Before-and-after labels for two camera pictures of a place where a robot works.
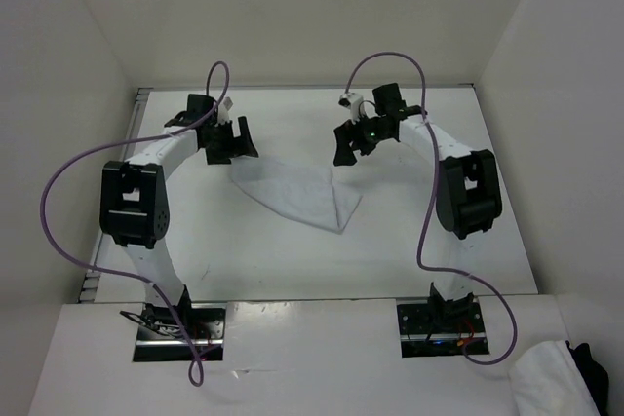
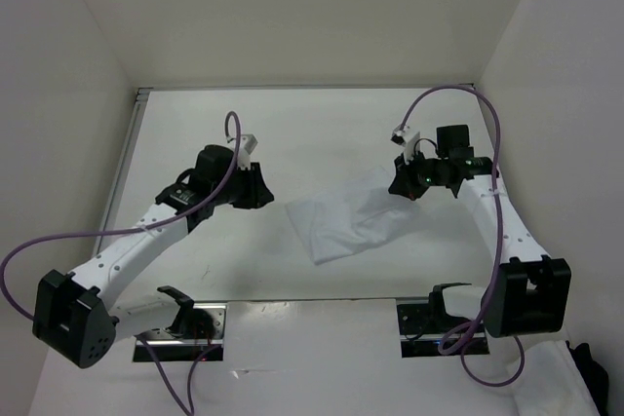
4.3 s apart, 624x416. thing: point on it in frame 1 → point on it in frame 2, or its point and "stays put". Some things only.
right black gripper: x=344 y=134 → x=404 y=182
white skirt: x=308 y=192 → x=361 y=213
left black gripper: x=236 y=146 → x=257 y=194
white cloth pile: x=547 y=381 stays put
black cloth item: x=594 y=375 stays put
